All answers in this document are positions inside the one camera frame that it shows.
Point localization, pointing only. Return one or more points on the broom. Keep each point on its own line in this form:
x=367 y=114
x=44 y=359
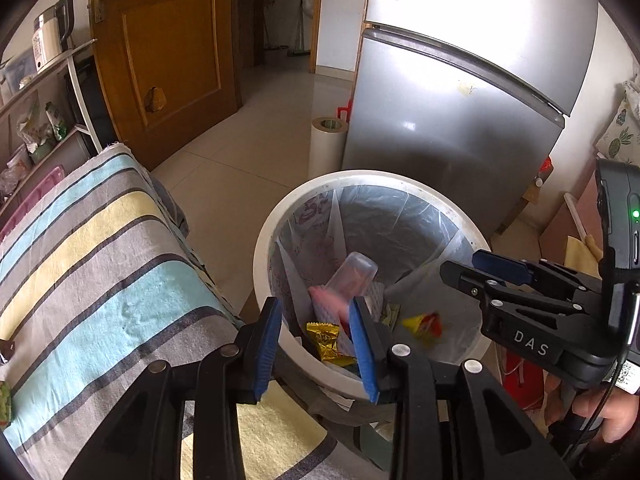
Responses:
x=298 y=52

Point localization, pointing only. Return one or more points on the brown cardboard sheet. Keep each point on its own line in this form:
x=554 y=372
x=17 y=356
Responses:
x=565 y=225

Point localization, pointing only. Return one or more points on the clear bin liner bag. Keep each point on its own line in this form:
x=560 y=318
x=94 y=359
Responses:
x=400 y=230

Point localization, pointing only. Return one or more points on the red yellow snack wrapper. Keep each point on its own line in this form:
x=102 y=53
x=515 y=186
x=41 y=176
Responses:
x=425 y=325

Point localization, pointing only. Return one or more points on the green food bag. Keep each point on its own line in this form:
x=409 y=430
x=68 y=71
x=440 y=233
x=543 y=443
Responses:
x=56 y=122

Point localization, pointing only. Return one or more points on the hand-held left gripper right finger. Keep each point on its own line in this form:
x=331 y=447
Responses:
x=362 y=355

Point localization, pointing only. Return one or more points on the white electric kettle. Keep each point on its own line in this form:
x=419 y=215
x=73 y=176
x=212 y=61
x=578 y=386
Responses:
x=47 y=40

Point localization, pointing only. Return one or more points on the pineapple print cushion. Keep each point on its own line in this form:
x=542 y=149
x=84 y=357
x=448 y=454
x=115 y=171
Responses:
x=622 y=130

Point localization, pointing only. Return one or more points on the metal shelf rack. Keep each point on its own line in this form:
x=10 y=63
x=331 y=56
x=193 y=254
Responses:
x=80 y=90

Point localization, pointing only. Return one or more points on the pink plastic crate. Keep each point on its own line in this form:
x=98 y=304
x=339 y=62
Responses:
x=35 y=192

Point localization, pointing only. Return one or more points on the silver refrigerator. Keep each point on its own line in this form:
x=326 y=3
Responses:
x=450 y=110

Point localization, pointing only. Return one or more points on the clear plastic cup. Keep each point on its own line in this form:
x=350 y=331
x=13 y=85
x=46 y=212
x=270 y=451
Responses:
x=352 y=272

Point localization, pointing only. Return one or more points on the clear plastic storage box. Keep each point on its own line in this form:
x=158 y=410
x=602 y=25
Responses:
x=20 y=67

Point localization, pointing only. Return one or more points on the black appliance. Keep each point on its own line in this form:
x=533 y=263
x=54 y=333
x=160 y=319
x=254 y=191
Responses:
x=92 y=110

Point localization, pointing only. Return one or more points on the small green bowl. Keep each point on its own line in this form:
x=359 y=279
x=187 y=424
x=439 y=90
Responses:
x=41 y=152

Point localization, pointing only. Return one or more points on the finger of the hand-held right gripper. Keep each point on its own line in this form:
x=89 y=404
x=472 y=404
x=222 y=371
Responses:
x=500 y=264
x=465 y=277

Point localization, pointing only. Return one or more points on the white trash bin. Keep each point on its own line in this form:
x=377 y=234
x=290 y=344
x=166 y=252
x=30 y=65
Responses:
x=370 y=176

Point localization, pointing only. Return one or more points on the red plastic bag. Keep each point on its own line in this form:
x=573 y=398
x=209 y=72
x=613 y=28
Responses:
x=520 y=385

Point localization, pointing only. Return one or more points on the striped table cloth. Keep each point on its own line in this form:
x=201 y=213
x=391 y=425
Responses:
x=100 y=270

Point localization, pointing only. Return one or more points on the brown wrapper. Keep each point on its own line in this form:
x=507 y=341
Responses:
x=7 y=351

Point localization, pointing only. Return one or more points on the wooden door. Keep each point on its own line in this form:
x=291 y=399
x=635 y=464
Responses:
x=165 y=60

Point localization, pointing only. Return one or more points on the white paper roll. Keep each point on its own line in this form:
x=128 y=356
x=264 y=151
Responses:
x=325 y=155

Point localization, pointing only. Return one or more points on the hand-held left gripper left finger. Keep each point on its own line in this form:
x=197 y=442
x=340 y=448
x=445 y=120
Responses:
x=265 y=355

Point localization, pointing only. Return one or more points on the person's right hand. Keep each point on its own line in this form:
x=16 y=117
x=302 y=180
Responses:
x=622 y=415

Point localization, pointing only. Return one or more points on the yellow cloth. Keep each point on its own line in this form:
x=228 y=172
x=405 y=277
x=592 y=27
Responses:
x=580 y=255

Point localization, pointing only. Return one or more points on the red plastic object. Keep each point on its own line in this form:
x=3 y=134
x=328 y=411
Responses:
x=345 y=110

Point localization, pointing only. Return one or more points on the green snack wrapper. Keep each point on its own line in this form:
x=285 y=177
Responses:
x=5 y=405

